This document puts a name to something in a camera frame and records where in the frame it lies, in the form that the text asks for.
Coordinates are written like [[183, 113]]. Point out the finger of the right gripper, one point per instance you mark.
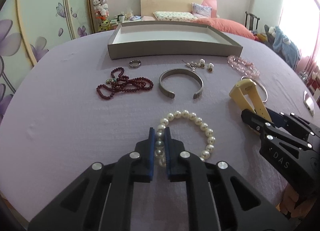
[[256, 122], [292, 123]]

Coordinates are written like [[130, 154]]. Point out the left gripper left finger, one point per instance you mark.
[[101, 197]]

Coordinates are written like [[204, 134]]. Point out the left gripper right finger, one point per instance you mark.
[[218, 197]]

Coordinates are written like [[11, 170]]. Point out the cream yellow watch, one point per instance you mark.
[[245, 94]]

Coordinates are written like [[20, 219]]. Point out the thin silver bangle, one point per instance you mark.
[[259, 85]]

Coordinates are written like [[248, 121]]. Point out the single pearl earring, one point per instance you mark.
[[210, 67]]

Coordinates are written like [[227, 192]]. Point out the pearl earrings cluster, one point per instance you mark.
[[193, 66]]

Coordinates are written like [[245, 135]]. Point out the grey metal cuff bangle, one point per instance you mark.
[[180, 71]]

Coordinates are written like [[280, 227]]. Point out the right hand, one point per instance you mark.
[[288, 202]]

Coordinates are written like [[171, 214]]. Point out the smartphone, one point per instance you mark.
[[308, 102]]

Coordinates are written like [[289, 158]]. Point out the blue plush garment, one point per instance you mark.
[[286, 48]]

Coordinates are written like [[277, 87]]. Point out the lilac bed sheet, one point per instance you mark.
[[57, 125]]

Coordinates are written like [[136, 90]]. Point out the pink curtain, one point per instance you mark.
[[299, 21]]

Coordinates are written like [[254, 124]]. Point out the dark wooden chair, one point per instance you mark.
[[251, 21]]

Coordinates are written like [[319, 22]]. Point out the coral folded duvet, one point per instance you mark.
[[226, 25]]

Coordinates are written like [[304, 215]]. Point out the lilac patterned pillow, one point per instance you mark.
[[201, 11]]

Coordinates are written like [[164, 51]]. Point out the floral white pillow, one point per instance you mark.
[[174, 16]]

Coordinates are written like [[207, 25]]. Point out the grey cardboard tray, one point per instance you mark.
[[152, 38]]

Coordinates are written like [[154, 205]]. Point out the beige pink headboard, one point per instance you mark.
[[148, 7]]

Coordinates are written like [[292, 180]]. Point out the clear tube of plush toys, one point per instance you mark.
[[100, 15]]

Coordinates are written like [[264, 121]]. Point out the floral sliding wardrobe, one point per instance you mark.
[[29, 29]]

